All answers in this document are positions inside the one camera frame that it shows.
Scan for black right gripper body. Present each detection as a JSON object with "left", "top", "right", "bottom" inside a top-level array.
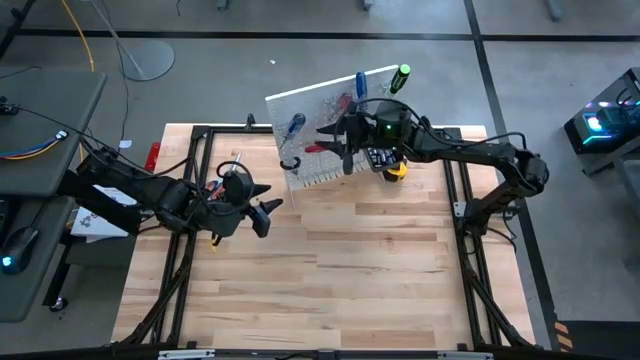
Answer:
[{"left": 345, "top": 112, "right": 381, "bottom": 159}]

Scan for white printed box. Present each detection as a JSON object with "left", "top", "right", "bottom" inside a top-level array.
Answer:
[{"left": 69, "top": 184, "right": 139, "bottom": 245}]

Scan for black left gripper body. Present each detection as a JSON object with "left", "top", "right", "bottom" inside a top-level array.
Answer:
[{"left": 199, "top": 169, "right": 255, "bottom": 238}]

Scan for black lit computer case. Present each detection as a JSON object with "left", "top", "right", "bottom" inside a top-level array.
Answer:
[{"left": 563, "top": 66, "right": 640, "bottom": 155}]

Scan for yellow cable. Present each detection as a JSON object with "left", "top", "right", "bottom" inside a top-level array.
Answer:
[{"left": 59, "top": 0, "right": 96, "bottom": 74}]

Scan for black computer mouse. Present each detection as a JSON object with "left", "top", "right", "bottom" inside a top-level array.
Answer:
[{"left": 0, "top": 225, "right": 41, "bottom": 276}]

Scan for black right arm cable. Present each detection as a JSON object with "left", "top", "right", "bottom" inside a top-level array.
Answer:
[{"left": 331, "top": 97, "right": 527, "bottom": 151}]

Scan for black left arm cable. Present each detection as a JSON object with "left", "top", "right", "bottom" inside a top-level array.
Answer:
[{"left": 79, "top": 139, "right": 257, "bottom": 218}]

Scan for white perforated pegboard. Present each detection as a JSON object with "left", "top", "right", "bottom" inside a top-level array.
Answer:
[{"left": 264, "top": 63, "right": 406, "bottom": 209}]

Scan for multicolour ribbon cable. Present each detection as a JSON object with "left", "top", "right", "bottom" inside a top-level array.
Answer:
[{"left": 0, "top": 129, "right": 69, "bottom": 162}]

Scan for blue orange handled scissors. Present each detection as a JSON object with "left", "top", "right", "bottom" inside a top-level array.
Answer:
[{"left": 205, "top": 152, "right": 243, "bottom": 200}]

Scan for grey metal stand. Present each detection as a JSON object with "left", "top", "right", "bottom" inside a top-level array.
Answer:
[{"left": 582, "top": 147, "right": 640, "bottom": 271}]

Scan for black plastic bin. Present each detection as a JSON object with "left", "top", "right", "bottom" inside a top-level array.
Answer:
[{"left": 362, "top": 144, "right": 407, "bottom": 174}]

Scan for green black handled screwdriver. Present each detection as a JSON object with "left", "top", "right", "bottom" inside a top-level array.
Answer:
[{"left": 388, "top": 63, "right": 412, "bottom": 97}]

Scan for black mat with hazard stripes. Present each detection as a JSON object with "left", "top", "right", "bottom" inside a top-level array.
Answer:
[{"left": 553, "top": 319, "right": 640, "bottom": 360}]

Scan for red plastic clip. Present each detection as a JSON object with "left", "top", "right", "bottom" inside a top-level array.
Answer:
[{"left": 143, "top": 141, "right": 162, "bottom": 174}]

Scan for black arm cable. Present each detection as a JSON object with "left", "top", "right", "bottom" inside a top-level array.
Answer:
[
  {"left": 331, "top": 97, "right": 527, "bottom": 151},
  {"left": 79, "top": 139, "right": 257, "bottom": 218}
]

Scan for yellow black tape measure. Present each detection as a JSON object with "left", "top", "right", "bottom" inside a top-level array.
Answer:
[{"left": 382, "top": 162, "right": 409, "bottom": 184}]

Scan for grey round-base floor stand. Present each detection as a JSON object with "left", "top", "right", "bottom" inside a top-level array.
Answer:
[{"left": 88, "top": 0, "right": 177, "bottom": 83}]

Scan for black leg with caster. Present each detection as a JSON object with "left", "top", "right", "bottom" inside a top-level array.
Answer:
[{"left": 42, "top": 234, "right": 75, "bottom": 314}]

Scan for grey desk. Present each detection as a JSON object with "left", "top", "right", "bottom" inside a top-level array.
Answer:
[{"left": 0, "top": 67, "right": 109, "bottom": 324}]

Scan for small black desk device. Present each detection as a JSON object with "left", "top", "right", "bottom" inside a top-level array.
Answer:
[{"left": 0, "top": 95, "right": 21, "bottom": 117}]

